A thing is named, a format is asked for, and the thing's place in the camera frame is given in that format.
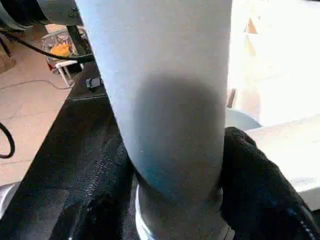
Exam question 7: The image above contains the white basket with yellow item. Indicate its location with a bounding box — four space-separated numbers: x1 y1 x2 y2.
46 29 93 87

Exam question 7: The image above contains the white plastic table leg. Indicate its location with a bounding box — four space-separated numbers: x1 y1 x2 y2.
74 0 235 240

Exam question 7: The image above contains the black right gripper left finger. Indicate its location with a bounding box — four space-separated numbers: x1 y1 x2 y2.
50 137 142 240

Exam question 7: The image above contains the white plastic table top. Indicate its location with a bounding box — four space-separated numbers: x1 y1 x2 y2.
225 0 320 211

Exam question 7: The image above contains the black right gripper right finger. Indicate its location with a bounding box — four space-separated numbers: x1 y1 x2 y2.
219 126 320 240

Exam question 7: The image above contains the black cable on floor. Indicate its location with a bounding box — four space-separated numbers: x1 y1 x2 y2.
0 121 16 160

